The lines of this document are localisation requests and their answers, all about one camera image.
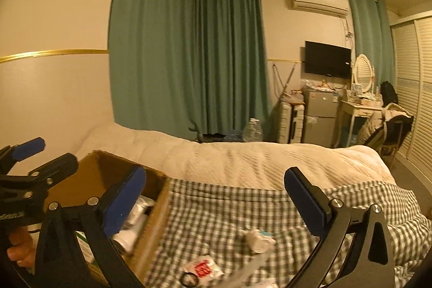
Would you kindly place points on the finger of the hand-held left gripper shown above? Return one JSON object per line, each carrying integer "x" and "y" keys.
{"x": 59, "y": 166}
{"x": 30, "y": 147}

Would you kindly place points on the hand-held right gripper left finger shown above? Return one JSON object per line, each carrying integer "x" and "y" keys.
{"x": 125, "y": 203}

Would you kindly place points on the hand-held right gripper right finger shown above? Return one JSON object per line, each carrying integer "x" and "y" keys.
{"x": 305, "y": 203}

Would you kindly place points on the silver foil packet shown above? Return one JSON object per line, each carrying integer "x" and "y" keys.
{"x": 141, "y": 208}

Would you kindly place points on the brown cardboard box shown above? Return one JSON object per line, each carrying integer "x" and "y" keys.
{"x": 101, "y": 166}

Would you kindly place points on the green medicine box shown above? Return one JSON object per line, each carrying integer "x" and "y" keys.
{"x": 86, "y": 251}

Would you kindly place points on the person's left hand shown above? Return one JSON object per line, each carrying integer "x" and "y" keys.
{"x": 20, "y": 247}

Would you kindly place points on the cream quilt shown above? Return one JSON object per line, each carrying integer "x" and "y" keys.
{"x": 253, "y": 156}

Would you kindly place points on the white suitcase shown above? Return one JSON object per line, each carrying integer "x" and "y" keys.
{"x": 292, "y": 124}

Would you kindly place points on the clear plastic wrapper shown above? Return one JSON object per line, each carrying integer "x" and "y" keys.
{"x": 249, "y": 266}

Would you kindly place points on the grey checked blanket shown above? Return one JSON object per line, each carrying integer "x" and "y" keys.
{"x": 219, "y": 207}

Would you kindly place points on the grey small fridge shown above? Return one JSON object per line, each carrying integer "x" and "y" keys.
{"x": 320, "y": 116}

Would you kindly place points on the large clear water bottle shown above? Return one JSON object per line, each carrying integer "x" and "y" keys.
{"x": 253, "y": 131}

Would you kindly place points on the white packet with red print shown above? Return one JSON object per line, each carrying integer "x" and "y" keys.
{"x": 202, "y": 267}

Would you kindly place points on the cream padded jacket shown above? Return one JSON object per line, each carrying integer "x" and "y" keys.
{"x": 374, "y": 126}

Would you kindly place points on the white dressing table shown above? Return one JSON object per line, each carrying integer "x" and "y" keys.
{"x": 357, "y": 109}

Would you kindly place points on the dark chair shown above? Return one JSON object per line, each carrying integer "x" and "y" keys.
{"x": 398, "y": 132}

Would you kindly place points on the group of cosmetics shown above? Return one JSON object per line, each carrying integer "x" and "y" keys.
{"x": 362, "y": 99}

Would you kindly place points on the black bag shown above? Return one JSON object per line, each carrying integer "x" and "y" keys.
{"x": 389, "y": 93}

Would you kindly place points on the white oval mirror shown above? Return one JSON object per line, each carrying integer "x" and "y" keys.
{"x": 363, "y": 73}

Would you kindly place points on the green curtain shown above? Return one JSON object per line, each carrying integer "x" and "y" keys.
{"x": 371, "y": 38}
{"x": 233, "y": 62}
{"x": 152, "y": 45}

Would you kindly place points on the white louvred wardrobe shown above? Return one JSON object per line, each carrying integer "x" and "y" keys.
{"x": 416, "y": 89}

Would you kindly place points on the white air conditioner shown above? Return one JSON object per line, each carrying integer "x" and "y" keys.
{"x": 319, "y": 1}

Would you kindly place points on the black wall television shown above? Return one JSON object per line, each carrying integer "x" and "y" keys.
{"x": 327, "y": 59}

